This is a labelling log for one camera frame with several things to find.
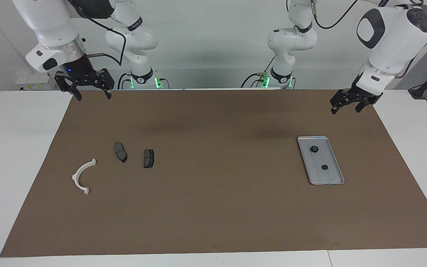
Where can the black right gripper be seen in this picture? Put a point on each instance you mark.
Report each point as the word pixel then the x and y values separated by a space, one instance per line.
pixel 78 74

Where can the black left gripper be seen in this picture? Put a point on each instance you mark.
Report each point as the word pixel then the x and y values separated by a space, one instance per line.
pixel 361 95

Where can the large black bearing gear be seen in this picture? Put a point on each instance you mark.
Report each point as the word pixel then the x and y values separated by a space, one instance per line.
pixel 314 149

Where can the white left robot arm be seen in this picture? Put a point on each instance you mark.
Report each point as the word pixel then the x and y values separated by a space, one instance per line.
pixel 395 37

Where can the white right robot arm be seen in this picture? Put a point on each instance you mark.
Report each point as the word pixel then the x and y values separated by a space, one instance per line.
pixel 46 22

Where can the silver metal tray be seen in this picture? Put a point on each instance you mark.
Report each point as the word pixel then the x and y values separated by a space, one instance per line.
pixel 326 176

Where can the white box with yellow label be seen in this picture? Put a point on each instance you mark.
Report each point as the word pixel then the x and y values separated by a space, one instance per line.
pixel 32 82

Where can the long dark grey brake pad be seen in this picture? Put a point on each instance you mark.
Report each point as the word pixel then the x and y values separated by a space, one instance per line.
pixel 120 152

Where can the short dark grey brake pad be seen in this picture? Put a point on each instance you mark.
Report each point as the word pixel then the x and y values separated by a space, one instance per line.
pixel 148 158

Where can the brown table mat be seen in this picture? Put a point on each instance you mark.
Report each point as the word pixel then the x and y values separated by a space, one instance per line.
pixel 213 204

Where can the white curved plastic bracket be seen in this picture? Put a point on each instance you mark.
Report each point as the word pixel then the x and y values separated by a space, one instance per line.
pixel 75 178

